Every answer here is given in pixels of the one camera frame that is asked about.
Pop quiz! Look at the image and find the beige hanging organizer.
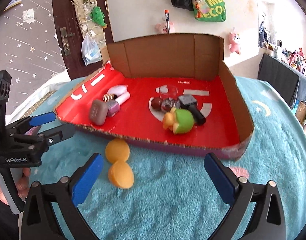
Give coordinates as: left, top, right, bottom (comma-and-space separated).
71, 0, 106, 48

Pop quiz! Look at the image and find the green plush crocodile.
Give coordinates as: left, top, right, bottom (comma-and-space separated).
90, 7, 107, 29

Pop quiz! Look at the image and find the red-capped glitter bottle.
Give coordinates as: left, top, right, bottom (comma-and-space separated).
149, 97, 180, 113

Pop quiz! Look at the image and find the pink plush pig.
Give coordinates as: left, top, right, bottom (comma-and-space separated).
155, 22, 175, 34
228, 31, 240, 55

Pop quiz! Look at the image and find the left hand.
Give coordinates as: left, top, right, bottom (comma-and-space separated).
0, 166, 31, 205

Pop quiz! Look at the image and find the orange-tipped stick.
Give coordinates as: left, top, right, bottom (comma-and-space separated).
164, 9, 170, 34

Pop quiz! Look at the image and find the white plastic bag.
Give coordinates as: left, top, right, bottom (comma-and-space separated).
81, 33, 102, 66

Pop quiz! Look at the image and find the pink plush pig right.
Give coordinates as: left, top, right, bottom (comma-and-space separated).
228, 31, 240, 55

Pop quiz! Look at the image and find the red-lined cardboard box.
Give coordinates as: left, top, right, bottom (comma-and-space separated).
55, 34, 254, 160

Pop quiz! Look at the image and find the green yellow toy figure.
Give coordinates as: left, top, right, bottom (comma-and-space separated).
163, 107, 195, 134

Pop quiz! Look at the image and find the dark brown door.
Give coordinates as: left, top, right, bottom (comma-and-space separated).
52, 0, 114, 80

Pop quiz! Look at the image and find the gold studded block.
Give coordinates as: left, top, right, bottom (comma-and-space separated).
103, 94, 118, 102

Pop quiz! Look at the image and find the brown eye shadow case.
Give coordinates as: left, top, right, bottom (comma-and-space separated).
89, 99, 108, 126

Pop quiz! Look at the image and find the black silver perfume bottle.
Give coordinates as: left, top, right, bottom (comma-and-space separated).
178, 94, 206, 125

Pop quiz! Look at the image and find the orange peach half round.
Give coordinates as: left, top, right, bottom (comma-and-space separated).
108, 161, 134, 189

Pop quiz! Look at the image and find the cluttered side table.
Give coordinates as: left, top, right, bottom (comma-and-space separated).
257, 48, 306, 108

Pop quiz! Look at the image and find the green tote bag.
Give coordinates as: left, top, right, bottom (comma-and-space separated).
193, 0, 226, 22

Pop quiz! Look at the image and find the brass door handle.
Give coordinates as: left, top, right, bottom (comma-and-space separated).
60, 27, 75, 56

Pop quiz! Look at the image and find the clear glass cup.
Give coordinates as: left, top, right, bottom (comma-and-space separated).
158, 85, 178, 99

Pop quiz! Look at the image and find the pink plush pig left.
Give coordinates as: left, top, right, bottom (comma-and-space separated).
155, 22, 175, 34

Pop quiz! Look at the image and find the pink nail polish bottle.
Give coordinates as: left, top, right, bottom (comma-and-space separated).
106, 92, 131, 117

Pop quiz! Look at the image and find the orange peach half hollow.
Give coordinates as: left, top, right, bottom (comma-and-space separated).
105, 138, 130, 164

